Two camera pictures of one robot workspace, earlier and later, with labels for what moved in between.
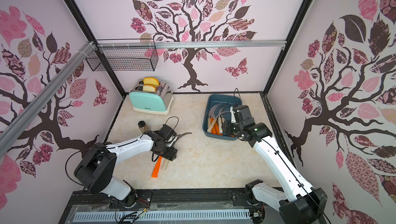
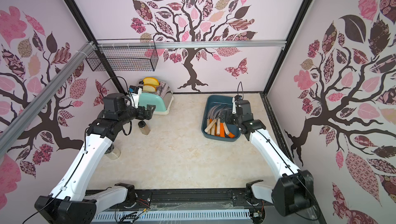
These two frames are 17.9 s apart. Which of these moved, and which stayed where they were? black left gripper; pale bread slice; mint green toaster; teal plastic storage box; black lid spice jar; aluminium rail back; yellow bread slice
Moved: black left gripper
Stayed: yellow bread slice; black lid spice jar; aluminium rail back; teal plastic storage box; mint green toaster; pale bread slice
